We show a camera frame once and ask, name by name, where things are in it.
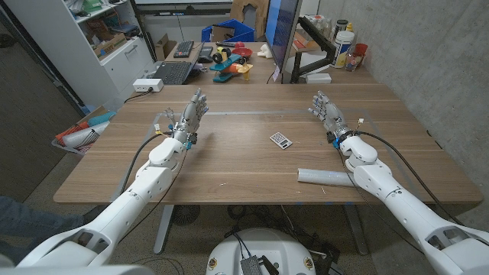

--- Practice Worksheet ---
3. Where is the small white calculator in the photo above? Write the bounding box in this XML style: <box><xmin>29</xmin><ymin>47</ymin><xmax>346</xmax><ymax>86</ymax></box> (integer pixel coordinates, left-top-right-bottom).
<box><xmin>269</xmin><ymin>131</ymin><xmax>293</xmax><ymax>150</ymax></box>

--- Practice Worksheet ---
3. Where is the white roll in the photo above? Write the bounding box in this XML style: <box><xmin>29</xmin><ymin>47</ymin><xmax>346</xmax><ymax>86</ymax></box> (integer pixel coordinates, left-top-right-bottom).
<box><xmin>62</xmin><ymin>121</ymin><xmax>111</xmax><ymax>149</ymax></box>

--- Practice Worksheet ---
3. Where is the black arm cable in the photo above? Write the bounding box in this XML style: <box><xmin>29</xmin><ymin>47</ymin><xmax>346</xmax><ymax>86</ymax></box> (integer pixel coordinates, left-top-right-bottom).
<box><xmin>120</xmin><ymin>131</ymin><xmax>175</xmax><ymax>196</ymax></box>
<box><xmin>357</xmin><ymin>130</ymin><xmax>465</xmax><ymax>227</ymax></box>

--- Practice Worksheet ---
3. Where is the orange box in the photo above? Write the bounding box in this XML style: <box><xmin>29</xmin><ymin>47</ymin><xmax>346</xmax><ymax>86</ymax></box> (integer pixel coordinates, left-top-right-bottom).
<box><xmin>292</xmin><ymin>30</ymin><xmax>322</xmax><ymax>53</ymax></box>

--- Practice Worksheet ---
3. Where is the white toy figure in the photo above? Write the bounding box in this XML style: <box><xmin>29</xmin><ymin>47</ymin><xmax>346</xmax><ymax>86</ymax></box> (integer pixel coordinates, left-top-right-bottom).
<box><xmin>256</xmin><ymin>43</ymin><xmax>273</xmax><ymax>60</ymax></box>

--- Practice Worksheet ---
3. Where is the red cup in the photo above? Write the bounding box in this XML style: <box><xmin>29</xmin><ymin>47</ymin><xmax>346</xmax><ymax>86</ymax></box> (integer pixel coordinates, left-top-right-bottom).
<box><xmin>353</xmin><ymin>43</ymin><xmax>369</xmax><ymax>66</ymax></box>

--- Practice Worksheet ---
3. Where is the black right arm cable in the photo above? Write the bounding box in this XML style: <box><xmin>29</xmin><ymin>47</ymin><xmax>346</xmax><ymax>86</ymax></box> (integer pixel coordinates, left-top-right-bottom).
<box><xmin>357</xmin><ymin>130</ymin><xmax>465</xmax><ymax>227</ymax></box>

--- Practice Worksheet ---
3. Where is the white wipes canister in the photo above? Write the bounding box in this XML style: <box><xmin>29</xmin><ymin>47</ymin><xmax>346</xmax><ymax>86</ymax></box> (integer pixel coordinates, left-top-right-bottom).
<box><xmin>331</xmin><ymin>30</ymin><xmax>355</xmax><ymax>70</ymax></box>

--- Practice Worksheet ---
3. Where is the clear glass jar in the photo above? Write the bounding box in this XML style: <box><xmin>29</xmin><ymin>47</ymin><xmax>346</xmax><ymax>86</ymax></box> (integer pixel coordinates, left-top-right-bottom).
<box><xmin>345</xmin><ymin>52</ymin><xmax>362</xmax><ymax>73</ymax></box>

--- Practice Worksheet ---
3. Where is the black shoe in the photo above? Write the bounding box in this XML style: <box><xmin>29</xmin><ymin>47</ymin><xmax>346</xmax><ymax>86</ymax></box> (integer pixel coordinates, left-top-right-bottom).
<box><xmin>82</xmin><ymin>205</ymin><xmax>110</xmax><ymax>225</ymax></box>

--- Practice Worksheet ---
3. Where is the black keyboard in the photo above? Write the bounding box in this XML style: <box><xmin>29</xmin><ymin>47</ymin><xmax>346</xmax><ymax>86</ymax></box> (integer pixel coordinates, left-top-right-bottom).
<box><xmin>173</xmin><ymin>40</ymin><xmax>195</xmax><ymax>59</ymax></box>

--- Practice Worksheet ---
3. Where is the wooden office desk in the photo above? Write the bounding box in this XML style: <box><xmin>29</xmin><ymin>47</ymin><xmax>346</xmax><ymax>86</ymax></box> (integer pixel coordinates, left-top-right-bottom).
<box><xmin>164</xmin><ymin>40</ymin><xmax>379</xmax><ymax>86</ymax></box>

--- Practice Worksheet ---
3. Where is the open cardboard box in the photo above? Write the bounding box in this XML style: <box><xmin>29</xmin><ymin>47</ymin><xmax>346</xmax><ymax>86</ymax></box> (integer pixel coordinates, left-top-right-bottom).
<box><xmin>154</xmin><ymin>33</ymin><xmax>178</xmax><ymax>61</ymax></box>

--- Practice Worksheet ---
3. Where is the plastic wrap roll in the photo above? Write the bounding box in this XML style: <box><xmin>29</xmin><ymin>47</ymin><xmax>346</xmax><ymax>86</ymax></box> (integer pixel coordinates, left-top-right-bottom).
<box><xmin>296</xmin><ymin>167</ymin><xmax>356</xmax><ymax>188</ymax></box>

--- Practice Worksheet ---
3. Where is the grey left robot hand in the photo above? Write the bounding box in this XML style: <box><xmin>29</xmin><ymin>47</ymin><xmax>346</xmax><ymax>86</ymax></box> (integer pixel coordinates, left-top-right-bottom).
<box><xmin>173</xmin><ymin>87</ymin><xmax>209</xmax><ymax>145</ymax></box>

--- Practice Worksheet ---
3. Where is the clear plastic floor bin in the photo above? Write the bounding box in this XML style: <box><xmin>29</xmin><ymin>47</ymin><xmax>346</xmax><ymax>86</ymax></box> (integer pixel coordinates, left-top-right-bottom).
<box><xmin>51</xmin><ymin>110</ymin><xmax>118</xmax><ymax>156</ymax></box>

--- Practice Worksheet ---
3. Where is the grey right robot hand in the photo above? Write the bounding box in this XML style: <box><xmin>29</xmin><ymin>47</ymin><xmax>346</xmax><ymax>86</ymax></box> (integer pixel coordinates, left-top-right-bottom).
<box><xmin>307</xmin><ymin>90</ymin><xmax>355</xmax><ymax>144</ymax></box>

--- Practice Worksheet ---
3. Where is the colourful wooden toy airplane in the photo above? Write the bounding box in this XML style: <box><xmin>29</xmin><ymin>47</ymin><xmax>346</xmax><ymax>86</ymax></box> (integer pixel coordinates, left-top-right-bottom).
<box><xmin>209</xmin><ymin>46</ymin><xmax>254</xmax><ymax>83</ymax></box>

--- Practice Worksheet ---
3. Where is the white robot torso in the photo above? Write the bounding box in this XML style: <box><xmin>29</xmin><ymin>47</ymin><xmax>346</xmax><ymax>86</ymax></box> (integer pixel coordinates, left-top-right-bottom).
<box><xmin>205</xmin><ymin>228</ymin><xmax>317</xmax><ymax>275</ymax></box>

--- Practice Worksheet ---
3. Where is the cardboard box with label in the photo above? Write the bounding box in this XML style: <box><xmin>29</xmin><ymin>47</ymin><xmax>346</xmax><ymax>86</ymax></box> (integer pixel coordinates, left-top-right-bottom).
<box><xmin>93</xmin><ymin>33</ymin><xmax>128</xmax><ymax>58</ymax></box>

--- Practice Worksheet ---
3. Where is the person leg in jeans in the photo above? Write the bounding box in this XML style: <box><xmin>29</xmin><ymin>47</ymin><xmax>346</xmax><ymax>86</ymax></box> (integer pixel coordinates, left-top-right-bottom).
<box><xmin>0</xmin><ymin>195</ymin><xmax>86</xmax><ymax>264</ymax></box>

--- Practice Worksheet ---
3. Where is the dark bottle with black lid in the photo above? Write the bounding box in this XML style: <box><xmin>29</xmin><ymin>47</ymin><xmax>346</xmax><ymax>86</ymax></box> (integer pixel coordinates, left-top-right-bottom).
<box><xmin>334</xmin><ymin>19</ymin><xmax>349</xmax><ymax>39</ymax></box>

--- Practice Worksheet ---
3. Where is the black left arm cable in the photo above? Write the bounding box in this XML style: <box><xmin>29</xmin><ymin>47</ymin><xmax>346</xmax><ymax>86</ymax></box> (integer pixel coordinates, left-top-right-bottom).
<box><xmin>120</xmin><ymin>131</ymin><xmax>175</xmax><ymax>196</ymax></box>

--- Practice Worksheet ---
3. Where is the black power strip cable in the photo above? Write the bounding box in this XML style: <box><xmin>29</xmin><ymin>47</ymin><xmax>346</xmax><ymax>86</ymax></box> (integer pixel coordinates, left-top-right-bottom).
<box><xmin>124</xmin><ymin>88</ymin><xmax>154</xmax><ymax>104</ymax></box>

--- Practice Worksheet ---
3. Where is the white shelf cabinet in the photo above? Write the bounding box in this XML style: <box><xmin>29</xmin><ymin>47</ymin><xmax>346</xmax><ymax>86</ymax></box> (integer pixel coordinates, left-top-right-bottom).
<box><xmin>3</xmin><ymin>0</ymin><xmax>157</xmax><ymax>108</ymax></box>

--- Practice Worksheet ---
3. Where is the teal roll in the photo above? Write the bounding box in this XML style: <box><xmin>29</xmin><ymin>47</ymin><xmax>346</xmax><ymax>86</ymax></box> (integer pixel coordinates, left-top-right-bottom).
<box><xmin>87</xmin><ymin>111</ymin><xmax>117</xmax><ymax>127</ymax></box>

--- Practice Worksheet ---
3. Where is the brown cardboard sheet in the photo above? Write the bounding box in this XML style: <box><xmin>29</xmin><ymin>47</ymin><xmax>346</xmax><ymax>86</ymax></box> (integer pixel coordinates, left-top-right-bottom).
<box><xmin>230</xmin><ymin>0</ymin><xmax>270</xmax><ymax>24</ymax></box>

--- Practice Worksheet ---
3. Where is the flat white box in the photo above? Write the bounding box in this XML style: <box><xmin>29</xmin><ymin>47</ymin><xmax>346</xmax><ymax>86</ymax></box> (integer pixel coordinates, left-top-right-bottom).
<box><xmin>305</xmin><ymin>73</ymin><xmax>332</xmax><ymax>85</ymax></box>

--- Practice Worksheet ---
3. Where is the orange roll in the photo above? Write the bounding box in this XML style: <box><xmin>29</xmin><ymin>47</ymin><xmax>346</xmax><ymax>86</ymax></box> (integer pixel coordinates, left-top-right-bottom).
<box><xmin>55</xmin><ymin>121</ymin><xmax>89</xmax><ymax>146</ymax></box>

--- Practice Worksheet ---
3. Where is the black laptop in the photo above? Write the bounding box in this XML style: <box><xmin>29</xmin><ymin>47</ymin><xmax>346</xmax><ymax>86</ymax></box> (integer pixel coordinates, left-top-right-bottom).
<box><xmin>152</xmin><ymin>41</ymin><xmax>206</xmax><ymax>86</ymax></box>

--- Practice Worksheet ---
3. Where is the blue plastic bin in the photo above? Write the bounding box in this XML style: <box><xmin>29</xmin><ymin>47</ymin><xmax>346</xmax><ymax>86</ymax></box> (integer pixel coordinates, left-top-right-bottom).
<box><xmin>201</xmin><ymin>18</ymin><xmax>256</xmax><ymax>43</ymax></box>

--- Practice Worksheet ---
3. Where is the black round floor fan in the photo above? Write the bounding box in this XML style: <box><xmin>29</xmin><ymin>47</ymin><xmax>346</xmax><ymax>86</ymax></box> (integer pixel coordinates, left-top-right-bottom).
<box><xmin>170</xmin><ymin>205</ymin><xmax>201</xmax><ymax>226</ymax></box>

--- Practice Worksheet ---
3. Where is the computer monitor with blue screen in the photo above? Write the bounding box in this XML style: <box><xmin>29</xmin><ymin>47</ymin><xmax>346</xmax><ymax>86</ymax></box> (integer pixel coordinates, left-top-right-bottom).
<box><xmin>264</xmin><ymin>0</ymin><xmax>303</xmax><ymax>76</ymax></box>

